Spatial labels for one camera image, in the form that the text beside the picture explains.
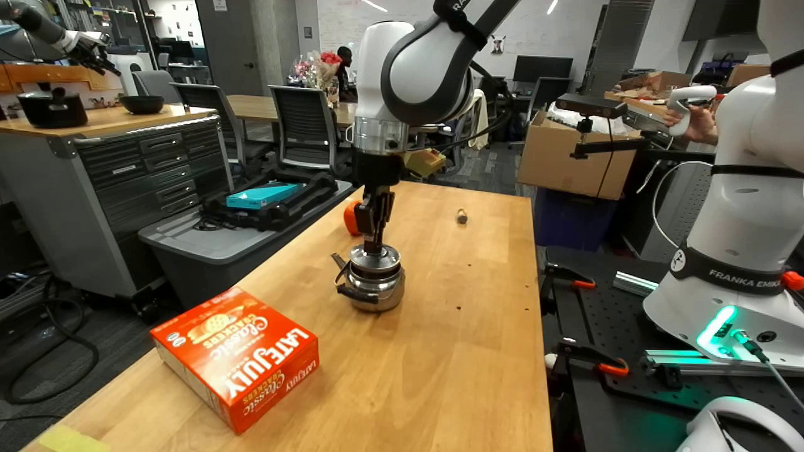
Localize round steel kettle lid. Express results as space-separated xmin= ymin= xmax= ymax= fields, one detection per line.
xmin=344 ymin=244 xmax=404 ymax=277

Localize white handheld controller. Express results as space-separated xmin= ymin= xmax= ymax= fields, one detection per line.
xmin=665 ymin=83 xmax=724 ymax=140

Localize dark blue bin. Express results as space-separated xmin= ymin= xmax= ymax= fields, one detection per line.
xmin=532 ymin=185 xmax=624 ymax=253

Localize brown cardboard box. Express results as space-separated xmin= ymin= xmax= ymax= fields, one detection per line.
xmin=516 ymin=112 xmax=640 ymax=203

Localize grey drawer cabinet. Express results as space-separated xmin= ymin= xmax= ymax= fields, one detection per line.
xmin=0 ymin=105 xmax=233 ymax=301

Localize wooden meeting table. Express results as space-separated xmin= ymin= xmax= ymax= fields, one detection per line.
xmin=224 ymin=90 xmax=360 ymax=184

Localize black orange-handled clamp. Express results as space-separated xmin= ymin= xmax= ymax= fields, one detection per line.
xmin=541 ymin=262 xmax=600 ymax=296
xmin=557 ymin=336 xmax=634 ymax=383

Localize black cooking pot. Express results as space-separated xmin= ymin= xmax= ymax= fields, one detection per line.
xmin=14 ymin=86 xmax=90 ymax=131

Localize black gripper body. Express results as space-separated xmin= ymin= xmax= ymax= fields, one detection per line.
xmin=350 ymin=149 xmax=406 ymax=201

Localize yellow sponge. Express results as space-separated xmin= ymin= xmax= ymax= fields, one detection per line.
xmin=35 ymin=422 xmax=114 ymax=452

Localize black bowl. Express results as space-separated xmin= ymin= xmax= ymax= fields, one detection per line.
xmin=118 ymin=90 xmax=169 ymax=119

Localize black floor cables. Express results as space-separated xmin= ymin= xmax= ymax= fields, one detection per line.
xmin=0 ymin=273 xmax=106 ymax=410

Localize short aluminium rail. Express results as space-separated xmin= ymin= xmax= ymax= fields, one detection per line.
xmin=614 ymin=265 xmax=673 ymax=296

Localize long aluminium rail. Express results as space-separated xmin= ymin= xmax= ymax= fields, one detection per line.
xmin=640 ymin=345 xmax=804 ymax=377

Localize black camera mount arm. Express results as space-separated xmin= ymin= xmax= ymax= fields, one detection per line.
xmin=571 ymin=115 xmax=649 ymax=162

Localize black desktop monitor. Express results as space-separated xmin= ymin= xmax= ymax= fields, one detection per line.
xmin=509 ymin=52 xmax=579 ymax=87

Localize black stereo camera bar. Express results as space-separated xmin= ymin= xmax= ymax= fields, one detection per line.
xmin=555 ymin=90 xmax=645 ymax=120

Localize white jacket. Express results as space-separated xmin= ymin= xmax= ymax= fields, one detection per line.
xmin=463 ymin=86 xmax=493 ymax=154

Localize colourful flower bouquet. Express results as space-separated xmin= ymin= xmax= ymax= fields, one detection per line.
xmin=291 ymin=48 xmax=347 ymax=96

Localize orange wooden shelf board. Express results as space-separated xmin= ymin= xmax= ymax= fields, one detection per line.
xmin=0 ymin=63 xmax=126 ymax=98

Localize white robot cable loop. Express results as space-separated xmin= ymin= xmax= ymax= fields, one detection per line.
xmin=649 ymin=157 xmax=715 ymax=255

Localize operator hand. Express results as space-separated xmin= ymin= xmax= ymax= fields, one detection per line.
xmin=685 ymin=102 xmax=727 ymax=146

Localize seated dark-haired person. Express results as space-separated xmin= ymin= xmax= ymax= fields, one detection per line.
xmin=332 ymin=42 xmax=360 ymax=105

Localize teal plastic case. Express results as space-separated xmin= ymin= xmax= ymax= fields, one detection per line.
xmin=222 ymin=180 xmax=306 ymax=214

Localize small steel kettle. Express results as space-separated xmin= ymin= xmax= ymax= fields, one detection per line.
xmin=330 ymin=249 xmax=410 ymax=316

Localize grey mesh office chair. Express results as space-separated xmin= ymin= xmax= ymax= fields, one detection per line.
xmin=266 ymin=83 xmax=342 ymax=176

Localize white curved headset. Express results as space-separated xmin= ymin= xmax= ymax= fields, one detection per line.
xmin=675 ymin=393 xmax=804 ymax=452

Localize orange cracker box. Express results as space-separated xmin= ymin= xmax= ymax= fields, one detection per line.
xmin=149 ymin=289 xmax=321 ymax=437

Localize grey base power cable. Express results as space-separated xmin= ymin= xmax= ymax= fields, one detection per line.
xmin=734 ymin=326 xmax=804 ymax=414

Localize dark grey office chair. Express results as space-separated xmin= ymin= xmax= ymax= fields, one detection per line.
xmin=170 ymin=81 xmax=251 ymax=171

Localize pale grey office chair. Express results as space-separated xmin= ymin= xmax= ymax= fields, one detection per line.
xmin=130 ymin=67 xmax=183 ymax=108

